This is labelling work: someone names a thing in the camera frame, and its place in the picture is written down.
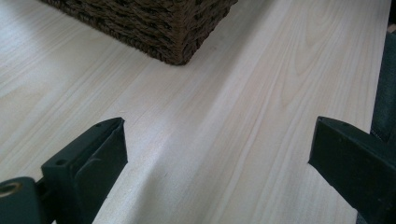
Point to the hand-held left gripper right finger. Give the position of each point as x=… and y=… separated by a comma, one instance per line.
x=351, y=168

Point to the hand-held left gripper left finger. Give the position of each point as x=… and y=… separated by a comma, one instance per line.
x=90, y=165

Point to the dark cloth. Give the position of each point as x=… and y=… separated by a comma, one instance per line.
x=386, y=90

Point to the brown woven basket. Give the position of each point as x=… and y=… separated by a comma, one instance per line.
x=149, y=25

